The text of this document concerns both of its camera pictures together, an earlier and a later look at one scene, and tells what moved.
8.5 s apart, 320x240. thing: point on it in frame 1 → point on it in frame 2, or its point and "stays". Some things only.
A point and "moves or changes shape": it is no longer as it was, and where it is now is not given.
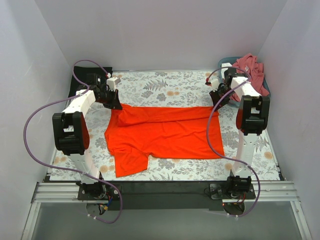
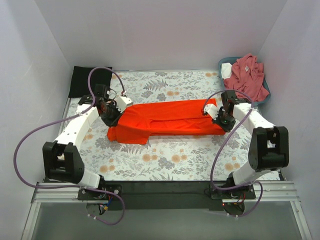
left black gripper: (111, 97) → (113, 119)
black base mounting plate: (172, 195) stays
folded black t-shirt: (79, 77) stays
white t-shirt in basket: (225, 65) stays
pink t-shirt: (249, 64) stays
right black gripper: (218, 93) → (225, 124)
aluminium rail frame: (267, 192) stays
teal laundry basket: (232, 60) stays
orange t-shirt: (135, 134) moves or changes shape
